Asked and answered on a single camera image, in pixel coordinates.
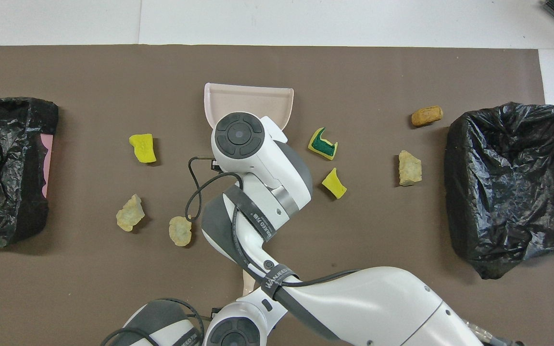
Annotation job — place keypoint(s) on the yellow and green sponge piece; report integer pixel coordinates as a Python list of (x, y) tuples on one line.
[(322, 146)]

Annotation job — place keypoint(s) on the small yellow sponge wedge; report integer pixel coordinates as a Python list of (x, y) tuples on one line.
[(334, 183)]

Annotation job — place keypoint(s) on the beige plastic dustpan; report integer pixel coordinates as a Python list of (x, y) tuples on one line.
[(248, 98)]

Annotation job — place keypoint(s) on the bread chunk with orange crust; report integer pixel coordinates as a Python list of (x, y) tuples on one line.
[(181, 231), (130, 215)]

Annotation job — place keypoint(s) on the beige hand brush black bristles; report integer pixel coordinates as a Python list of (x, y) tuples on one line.
[(248, 283)]

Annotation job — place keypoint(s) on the pale yellow sponge chunk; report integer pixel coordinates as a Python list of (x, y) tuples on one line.
[(409, 168)]

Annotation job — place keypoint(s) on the large yellow sponge chunk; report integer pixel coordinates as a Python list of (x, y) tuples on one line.
[(143, 149)]

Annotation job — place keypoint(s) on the orange brown sponge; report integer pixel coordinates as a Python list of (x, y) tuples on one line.
[(427, 116)]

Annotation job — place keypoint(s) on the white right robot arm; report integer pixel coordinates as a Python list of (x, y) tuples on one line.
[(267, 158)]

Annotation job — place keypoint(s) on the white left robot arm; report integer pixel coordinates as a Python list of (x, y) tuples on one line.
[(253, 312)]

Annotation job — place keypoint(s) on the right black trash bag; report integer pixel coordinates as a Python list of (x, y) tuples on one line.
[(508, 192)]

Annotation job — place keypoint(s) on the black trash bag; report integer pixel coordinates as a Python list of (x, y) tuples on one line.
[(508, 192), (3, 168)]

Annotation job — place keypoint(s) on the left black trash bag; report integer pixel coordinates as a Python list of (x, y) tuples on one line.
[(3, 168)]

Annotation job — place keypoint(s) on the brown table mat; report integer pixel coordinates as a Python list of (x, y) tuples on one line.
[(89, 288)]

